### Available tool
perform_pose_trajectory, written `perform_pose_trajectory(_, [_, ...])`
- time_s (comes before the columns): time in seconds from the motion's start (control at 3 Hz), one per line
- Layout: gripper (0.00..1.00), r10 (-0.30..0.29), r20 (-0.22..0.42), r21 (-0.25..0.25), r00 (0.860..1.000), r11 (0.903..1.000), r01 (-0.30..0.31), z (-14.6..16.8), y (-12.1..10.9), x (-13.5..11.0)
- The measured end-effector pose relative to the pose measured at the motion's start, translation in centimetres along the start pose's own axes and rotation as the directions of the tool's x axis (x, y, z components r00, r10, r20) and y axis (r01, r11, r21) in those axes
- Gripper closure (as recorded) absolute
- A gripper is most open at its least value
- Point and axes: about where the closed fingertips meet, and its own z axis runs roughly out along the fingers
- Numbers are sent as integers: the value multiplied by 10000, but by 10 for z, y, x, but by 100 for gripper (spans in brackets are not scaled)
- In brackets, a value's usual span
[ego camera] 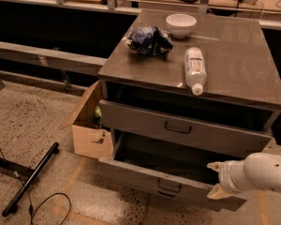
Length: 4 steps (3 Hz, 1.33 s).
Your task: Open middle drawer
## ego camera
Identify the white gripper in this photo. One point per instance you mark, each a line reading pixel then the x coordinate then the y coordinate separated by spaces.
pixel 227 177

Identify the grey drawer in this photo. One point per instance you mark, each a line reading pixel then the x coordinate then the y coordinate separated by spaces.
pixel 167 169
pixel 195 133

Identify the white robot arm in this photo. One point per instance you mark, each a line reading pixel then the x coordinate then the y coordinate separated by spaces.
pixel 258 171

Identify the grey metal drawer cabinet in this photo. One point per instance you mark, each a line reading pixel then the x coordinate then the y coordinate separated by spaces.
pixel 242 89

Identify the grey top drawer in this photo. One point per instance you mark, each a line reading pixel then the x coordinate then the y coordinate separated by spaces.
pixel 195 133

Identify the open cardboard box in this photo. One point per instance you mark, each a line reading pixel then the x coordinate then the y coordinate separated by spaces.
pixel 88 139

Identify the clear plastic water bottle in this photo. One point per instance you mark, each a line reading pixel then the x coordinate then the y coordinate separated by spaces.
pixel 195 71

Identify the green item in box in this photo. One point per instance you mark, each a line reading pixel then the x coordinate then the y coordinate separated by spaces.
pixel 98 117

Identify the crumpled blue chip bag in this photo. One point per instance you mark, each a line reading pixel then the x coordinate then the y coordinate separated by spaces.
pixel 149 41

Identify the white ceramic bowl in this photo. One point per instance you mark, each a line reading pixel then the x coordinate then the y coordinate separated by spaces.
pixel 180 25

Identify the black stand leg bar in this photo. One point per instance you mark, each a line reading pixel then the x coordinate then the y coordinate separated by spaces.
pixel 12 206

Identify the grey metal rail beam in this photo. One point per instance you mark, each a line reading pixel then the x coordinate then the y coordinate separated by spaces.
pixel 68 61

